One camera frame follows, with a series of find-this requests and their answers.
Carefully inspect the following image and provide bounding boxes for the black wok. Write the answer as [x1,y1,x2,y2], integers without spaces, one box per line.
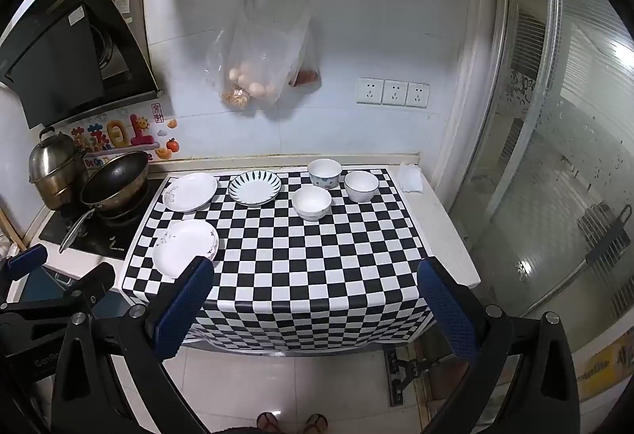
[58,151,150,254]

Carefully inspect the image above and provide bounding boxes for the white paper towel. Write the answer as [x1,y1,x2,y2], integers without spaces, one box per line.
[397,163,424,194]

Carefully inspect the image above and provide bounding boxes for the black range hood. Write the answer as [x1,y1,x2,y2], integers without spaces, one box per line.
[0,0,164,130]

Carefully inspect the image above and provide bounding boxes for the blue patterned bowl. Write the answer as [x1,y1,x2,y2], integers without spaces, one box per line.
[307,158,342,190]

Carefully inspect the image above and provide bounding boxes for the white floral plate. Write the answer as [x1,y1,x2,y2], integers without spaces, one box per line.
[162,171,219,213]
[152,219,220,279]

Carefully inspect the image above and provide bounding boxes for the yellow cardboard box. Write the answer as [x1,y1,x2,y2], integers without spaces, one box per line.
[569,340,634,402]

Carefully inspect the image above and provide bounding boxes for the black cooktop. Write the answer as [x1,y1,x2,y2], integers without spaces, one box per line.
[38,177,166,261]

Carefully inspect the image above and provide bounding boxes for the small plastic bag red contents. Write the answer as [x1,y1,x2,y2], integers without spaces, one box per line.
[288,25,322,89]

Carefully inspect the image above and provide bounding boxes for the glass sliding door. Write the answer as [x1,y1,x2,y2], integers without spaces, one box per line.
[448,0,634,356]

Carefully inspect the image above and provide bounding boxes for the clear plastic bag of eggs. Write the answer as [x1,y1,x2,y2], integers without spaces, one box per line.
[204,0,313,110]

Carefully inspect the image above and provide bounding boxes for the wooden board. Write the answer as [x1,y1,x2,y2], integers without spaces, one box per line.
[0,209,28,257]

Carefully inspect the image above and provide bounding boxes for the white wall socket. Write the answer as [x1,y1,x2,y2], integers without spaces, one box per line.
[357,78,384,105]
[382,80,408,107]
[405,82,431,109]

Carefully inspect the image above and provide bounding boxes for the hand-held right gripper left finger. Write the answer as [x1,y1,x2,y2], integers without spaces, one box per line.
[50,256,216,434]

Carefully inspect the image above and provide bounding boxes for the white dark-rimmed bowl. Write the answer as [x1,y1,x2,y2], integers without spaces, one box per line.
[344,170,380,204]

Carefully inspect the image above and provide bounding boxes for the black white checkered tablecloth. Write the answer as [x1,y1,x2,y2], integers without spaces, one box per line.
[115,168,449,352]

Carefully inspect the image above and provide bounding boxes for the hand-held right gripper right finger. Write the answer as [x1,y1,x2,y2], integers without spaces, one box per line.
[416,258,582,434]

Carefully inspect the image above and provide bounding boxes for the steel steamer pot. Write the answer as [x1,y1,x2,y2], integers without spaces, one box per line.
[27,127,89,212]

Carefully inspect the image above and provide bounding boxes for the black metal bracket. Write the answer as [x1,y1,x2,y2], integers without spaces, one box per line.
[384,347,466,407]

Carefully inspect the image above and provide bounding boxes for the person's left foot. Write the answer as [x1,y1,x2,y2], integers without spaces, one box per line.
[256,411,284,434]

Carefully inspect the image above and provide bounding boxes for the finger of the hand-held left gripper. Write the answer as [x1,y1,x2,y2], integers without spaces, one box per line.
[0,243,50,289]
[0,262,117,331]

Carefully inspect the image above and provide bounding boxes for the blue striped plate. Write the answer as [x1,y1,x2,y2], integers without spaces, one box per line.
[228,169,282,208]

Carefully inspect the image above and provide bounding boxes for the black wire rack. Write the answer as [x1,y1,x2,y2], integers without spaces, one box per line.
[577,204,634,266]

